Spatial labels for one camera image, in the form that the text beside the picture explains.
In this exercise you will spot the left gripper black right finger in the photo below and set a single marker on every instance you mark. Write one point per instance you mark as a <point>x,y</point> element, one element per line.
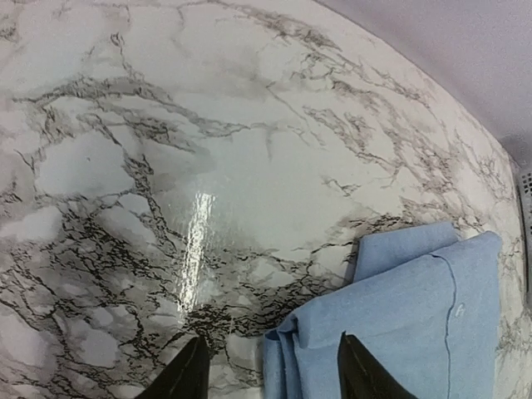
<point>362,376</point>

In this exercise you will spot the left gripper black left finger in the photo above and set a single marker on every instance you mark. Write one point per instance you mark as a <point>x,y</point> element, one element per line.
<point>186,376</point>

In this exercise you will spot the light blue long sleeve shirt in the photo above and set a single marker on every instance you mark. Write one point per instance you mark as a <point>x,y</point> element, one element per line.
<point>422,301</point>

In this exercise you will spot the white plastic basket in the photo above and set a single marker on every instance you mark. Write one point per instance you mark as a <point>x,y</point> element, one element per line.
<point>523,180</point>

